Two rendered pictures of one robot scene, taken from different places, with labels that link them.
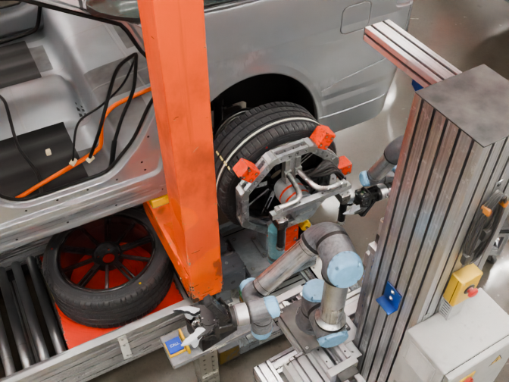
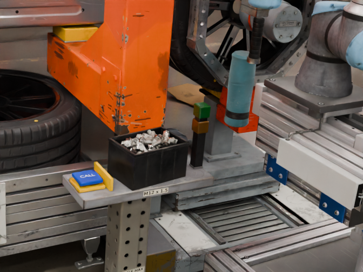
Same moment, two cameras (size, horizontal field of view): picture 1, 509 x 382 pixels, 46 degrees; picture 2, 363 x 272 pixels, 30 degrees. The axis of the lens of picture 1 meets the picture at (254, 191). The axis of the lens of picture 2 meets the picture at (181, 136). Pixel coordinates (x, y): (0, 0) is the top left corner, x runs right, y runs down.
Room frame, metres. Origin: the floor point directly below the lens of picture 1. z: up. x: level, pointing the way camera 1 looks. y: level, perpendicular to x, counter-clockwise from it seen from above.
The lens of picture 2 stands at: (-0.39, 0.23, 1.37)
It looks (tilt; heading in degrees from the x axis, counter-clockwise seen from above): 23 degrees down; 356
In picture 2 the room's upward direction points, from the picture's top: 5 degrees clockwise
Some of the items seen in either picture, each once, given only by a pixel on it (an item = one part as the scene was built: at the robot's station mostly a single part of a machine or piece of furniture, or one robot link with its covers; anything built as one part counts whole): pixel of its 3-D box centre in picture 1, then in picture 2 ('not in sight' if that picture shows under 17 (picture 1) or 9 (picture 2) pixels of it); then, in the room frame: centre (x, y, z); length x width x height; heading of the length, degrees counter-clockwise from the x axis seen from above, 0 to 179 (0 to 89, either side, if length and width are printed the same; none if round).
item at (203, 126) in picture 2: not in sight; (200, 125); (1.54, 0.05, 0.59); 0.04 x 0.04 x 0.04; 28
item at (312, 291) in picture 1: (316, 298); (335, 26); (1.29, -0.25, 0.98); 0.13 x 0.12 x 0.14; 16
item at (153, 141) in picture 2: (211, 324); (147, 155); (1.45, 0.20, 0.51); 0.20 x 0.14 x 0.13; 127
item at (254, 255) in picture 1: (269, 233); (216, 130); (2.16, -0.08, 0.32); 0.40 x 0.30 x 0.28; 118
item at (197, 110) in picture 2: not in sight; (201, 110); (1.54, 0.05, 0.64); 0.04 x 0.04 x 0.04; 28
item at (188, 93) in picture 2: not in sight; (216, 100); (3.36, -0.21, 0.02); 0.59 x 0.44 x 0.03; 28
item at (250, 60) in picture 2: (280, 236); (256, 39); (1.72, -0.12, 0.83); 0.04 x 0.04 x 0.16
